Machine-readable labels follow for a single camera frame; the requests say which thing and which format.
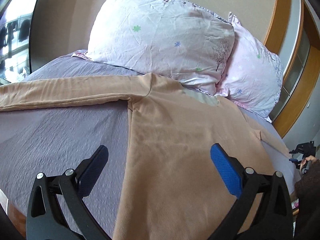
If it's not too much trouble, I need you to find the purple textured bedsheet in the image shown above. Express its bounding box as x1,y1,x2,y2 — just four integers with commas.
1,55,299,239

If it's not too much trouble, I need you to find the left floral white pillow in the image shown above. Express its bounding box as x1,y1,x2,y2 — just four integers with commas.
86,0,235,95

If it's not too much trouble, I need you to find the right floral pink pillow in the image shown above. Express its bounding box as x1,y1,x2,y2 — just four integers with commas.
216,12,283,121

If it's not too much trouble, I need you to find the tan long-sleeve shirt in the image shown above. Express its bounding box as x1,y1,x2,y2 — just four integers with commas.
1,74,289,239

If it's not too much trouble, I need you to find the person's right hand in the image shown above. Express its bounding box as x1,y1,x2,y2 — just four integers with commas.
300,155,318,169

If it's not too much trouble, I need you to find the wooden headboard frame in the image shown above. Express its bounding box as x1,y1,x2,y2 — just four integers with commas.
264,0,319,138

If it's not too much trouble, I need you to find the dark window frame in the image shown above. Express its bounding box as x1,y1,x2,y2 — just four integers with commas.
28,0,39,74

